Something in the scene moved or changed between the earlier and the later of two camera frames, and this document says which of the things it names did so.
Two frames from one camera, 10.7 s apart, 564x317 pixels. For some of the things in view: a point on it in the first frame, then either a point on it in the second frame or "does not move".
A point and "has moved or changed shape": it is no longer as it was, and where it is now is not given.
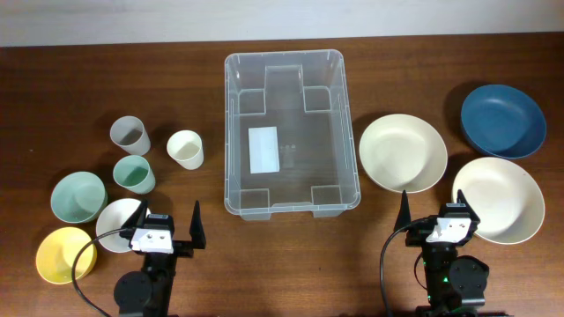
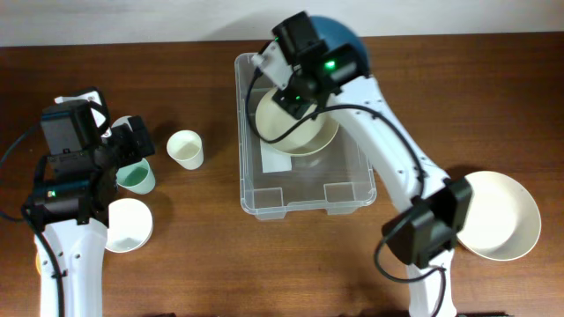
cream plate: (403, 152) has moved or changed shape
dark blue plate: (502, 121) to (335, 34)
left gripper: (186, 248) to (125, 136)
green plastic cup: (135, 173) does not move
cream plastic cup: (186, 147) does not move
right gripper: (419, 232) to (294, 109)
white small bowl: (112, 217) does not move
